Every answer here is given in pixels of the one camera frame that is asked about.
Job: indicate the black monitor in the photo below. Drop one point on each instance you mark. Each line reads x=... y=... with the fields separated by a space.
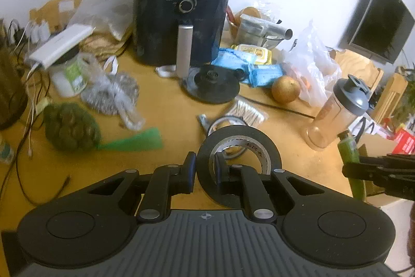
x=379 y=20

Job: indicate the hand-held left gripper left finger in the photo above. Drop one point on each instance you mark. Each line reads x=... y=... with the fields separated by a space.
x=189 y=171

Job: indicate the red box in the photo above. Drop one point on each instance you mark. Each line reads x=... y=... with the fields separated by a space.
x=405 y=140

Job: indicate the black tape roll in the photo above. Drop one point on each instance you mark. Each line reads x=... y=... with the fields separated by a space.
x=241 y=131

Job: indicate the small plastic water bottle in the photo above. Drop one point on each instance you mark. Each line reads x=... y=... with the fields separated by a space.
x=5 y=150

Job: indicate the black kettle base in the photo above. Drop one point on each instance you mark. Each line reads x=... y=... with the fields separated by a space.
x=210 y=85

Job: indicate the clear plastic bag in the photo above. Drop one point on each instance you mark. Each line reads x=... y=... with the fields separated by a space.
x=314 y=69
x=97 y=4

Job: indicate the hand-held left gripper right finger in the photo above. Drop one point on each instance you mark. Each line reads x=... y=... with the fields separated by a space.
x=219 y=173

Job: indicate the round wooden lid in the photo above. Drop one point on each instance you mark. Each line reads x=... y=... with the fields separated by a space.
x=251 y=12

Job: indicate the black air fryer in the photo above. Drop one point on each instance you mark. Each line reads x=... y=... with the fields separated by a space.
x=155 y=20

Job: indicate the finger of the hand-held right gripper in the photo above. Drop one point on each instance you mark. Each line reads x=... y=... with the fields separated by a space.
x=382 y=176

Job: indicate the white jar green label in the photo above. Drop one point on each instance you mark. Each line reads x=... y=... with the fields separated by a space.
x=71 y=75

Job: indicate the clear shaker bottle grey lid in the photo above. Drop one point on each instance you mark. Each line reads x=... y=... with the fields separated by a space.
x=330 y=114

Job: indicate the white chargers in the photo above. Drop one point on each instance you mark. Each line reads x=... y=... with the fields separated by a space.
x=39 y=32

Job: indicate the brown steel electric kettle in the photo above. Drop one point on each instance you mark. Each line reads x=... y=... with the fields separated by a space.
x=11 y=85

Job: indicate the silver foil packet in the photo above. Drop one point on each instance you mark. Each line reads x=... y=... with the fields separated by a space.
x=262 y=28

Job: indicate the yellow wet wipes packet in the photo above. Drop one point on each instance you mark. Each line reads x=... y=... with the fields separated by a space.
x=256 y=53

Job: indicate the white power bank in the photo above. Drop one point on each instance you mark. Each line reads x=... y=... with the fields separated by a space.
x=61 y=43

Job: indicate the round brown pear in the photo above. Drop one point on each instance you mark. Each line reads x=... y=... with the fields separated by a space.
x=285 y=89

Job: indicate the green net bag of kiwis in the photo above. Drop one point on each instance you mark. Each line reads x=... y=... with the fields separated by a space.
x=71 y=127

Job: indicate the brown paper bag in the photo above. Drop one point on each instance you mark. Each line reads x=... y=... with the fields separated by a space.
x=103 y=45

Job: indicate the cotton swab packet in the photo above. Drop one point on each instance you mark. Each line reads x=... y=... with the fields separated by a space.
x=248 y=111

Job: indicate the clear bag of seeds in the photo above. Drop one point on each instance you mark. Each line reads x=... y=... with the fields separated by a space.
x=110 y=92

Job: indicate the cardboard box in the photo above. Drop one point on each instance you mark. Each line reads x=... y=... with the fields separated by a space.
x=379 y=147

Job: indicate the green tube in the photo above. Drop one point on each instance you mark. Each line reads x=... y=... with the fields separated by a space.
x=348 y=150

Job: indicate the small black knob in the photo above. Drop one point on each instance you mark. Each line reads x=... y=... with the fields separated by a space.
x=240 y=74

